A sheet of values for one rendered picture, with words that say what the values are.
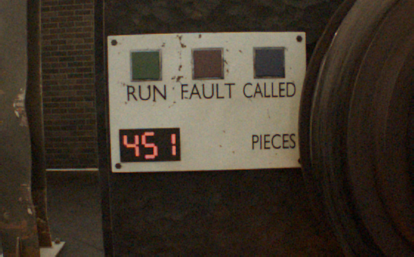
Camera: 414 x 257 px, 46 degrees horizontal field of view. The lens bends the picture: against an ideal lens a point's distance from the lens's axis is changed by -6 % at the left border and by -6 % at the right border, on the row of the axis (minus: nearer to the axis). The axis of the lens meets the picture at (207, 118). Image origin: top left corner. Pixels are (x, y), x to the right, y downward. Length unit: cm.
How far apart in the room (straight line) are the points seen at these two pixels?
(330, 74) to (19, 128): 283
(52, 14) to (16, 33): 368
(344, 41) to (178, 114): 24
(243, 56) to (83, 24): 618
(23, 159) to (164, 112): 265
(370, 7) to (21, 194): 294
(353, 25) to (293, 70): 15
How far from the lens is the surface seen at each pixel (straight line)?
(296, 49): 69
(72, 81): 682
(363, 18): 58
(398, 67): 55
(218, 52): 67
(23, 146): 328
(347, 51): 57
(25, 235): 341
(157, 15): 70
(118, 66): 68
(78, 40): 682
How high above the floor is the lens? 118
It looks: 5 degrees down
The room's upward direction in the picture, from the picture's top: 1 degrees counter-clockwise
